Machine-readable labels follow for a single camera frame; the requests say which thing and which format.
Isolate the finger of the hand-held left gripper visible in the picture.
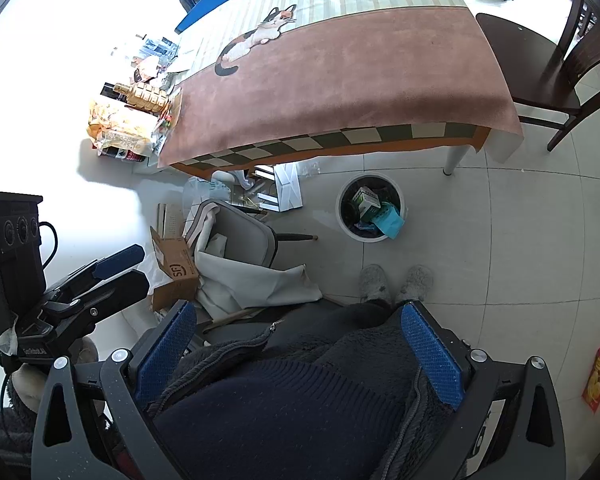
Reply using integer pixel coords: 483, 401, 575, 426
45, 244, 146, 297
62, 270, 151, 317

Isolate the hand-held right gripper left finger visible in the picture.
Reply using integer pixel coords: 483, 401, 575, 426
30, 300, 201, 480

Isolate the person's left forearm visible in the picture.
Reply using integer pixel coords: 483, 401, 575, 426
0, 362, 51, 480

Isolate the grey chair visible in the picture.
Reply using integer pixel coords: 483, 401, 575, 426
182, 199, 318, 271

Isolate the golden bottle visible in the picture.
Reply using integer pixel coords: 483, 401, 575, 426
112, 82, 181, 113

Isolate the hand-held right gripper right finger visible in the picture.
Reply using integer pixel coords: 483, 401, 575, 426
400, 300, 568, 480

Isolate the white panel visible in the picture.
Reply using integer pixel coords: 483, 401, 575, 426
260, 162, 306, 213

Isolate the yellow snack bag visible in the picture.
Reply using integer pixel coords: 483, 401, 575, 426
86, 100, 156, 153

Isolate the white round trash bin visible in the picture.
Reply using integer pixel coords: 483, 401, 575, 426
336, 172, 408, 243

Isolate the black bin liner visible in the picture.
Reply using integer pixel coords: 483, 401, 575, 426
341, 177, 403, 238

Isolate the clear plastic bag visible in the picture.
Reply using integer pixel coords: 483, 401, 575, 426
182, 175, 231, 213

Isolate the blue board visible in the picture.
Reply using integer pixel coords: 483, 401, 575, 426
174, 0, 253, 36

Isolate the dark wooden chair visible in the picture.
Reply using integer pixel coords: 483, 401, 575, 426
475, 0, 600, 153

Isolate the blue plastic bag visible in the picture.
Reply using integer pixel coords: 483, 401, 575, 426
367, 202, 406, 238

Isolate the green carton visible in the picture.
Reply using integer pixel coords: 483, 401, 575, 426
350, 187, 386, 221

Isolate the table with brown tablecloth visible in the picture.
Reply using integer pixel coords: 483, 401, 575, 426
157, 0, 523, 181

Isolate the printed small cardboard box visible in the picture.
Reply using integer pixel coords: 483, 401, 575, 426
150, 226, 201, 311

